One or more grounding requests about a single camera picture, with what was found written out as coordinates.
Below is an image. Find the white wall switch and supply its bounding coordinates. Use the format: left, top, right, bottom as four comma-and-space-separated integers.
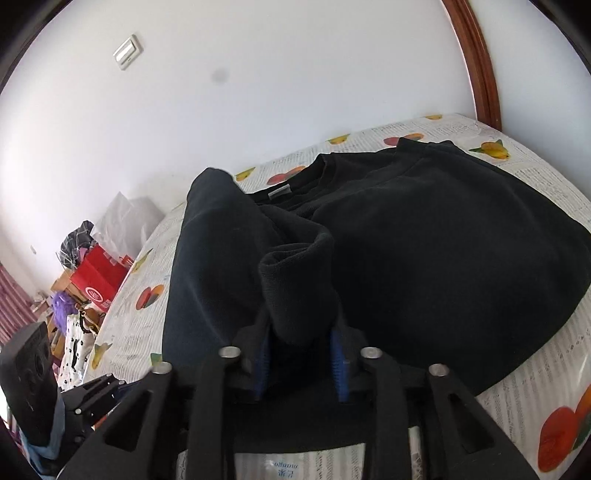
112, 34, 144, 71

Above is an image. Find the pink striped curtain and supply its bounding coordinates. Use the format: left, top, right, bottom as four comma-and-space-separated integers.
0, 261, 36, 346

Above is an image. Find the white dotted bag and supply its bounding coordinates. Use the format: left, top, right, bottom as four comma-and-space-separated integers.
58, 314, 101, 389

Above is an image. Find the black checked bag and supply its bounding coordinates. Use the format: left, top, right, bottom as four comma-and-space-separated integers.
57, 220, 99, 274

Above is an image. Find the black sweatshirt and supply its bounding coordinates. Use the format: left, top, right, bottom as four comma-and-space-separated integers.
161, 137, 591, 450

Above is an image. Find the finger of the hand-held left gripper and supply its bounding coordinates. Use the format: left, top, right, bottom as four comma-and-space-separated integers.
61, 373, 132, 412
62, 406, 112, 450

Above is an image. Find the light blue cloth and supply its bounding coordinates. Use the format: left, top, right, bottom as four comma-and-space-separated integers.
21, 399, 68, 477

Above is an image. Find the red paper bag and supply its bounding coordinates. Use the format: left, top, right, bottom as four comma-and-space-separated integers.
71, 244, 135, 315

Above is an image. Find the brown cardboard box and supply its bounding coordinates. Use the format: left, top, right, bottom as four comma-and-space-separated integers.
50, 268, 80, 297

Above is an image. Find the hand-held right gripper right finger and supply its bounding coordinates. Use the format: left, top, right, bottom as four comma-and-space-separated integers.
325, 318, 539, 480

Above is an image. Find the white plastic bag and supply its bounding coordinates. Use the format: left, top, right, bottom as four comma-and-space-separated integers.
93, 191, 165, 263

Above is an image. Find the brown wooden door frame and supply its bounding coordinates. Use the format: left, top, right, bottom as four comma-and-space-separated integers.
441, 0, 503, 132

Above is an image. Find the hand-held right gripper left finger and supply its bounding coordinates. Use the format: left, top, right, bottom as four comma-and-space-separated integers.
58, 318, 274, 480

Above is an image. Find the purple plastic bag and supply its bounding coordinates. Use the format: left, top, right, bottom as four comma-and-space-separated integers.
51, 293, 78, 329

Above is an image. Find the fruit printed bed sheet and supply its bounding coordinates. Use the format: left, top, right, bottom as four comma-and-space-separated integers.
90, 113, 591, 480

